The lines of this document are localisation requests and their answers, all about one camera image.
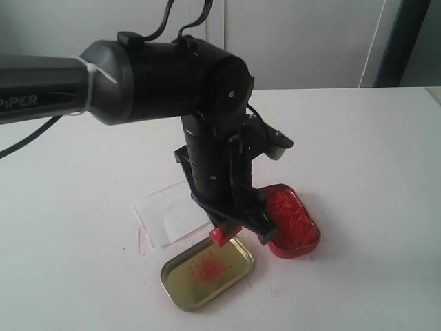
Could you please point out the red ink pad tin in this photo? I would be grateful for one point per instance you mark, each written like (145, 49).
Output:
(297, 234)

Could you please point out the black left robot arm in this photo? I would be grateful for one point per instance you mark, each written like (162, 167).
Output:
(131, 80)

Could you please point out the white paper sheet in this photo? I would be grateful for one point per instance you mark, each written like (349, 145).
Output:
(170, 214)

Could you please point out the gold tin lid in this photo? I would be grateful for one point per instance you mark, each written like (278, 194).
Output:
(204, 271)

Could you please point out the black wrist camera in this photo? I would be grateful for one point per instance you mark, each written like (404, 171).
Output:
(260, 138)

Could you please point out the white zip tie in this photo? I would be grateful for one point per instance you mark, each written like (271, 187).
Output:
(92, 69)

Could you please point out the red rubber stamp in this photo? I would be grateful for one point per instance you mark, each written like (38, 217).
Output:
(222, 234)

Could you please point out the white cabinet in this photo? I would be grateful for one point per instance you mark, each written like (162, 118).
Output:
(286, 44)

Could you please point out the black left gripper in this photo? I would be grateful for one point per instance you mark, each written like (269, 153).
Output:
(219, 175)

